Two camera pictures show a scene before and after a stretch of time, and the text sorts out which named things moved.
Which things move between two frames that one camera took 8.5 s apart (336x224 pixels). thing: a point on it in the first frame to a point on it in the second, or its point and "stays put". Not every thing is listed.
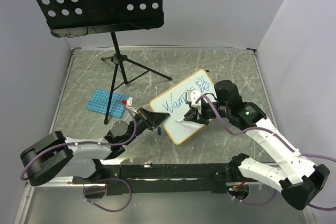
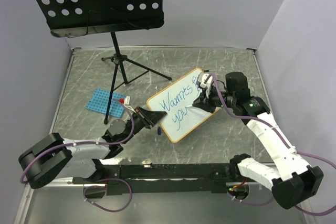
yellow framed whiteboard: x=174 y=102 stays put
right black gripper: x=191 y=115 to x=203 y=103
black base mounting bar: x=159 y=178 stays put
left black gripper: x=154 y=118 stays put
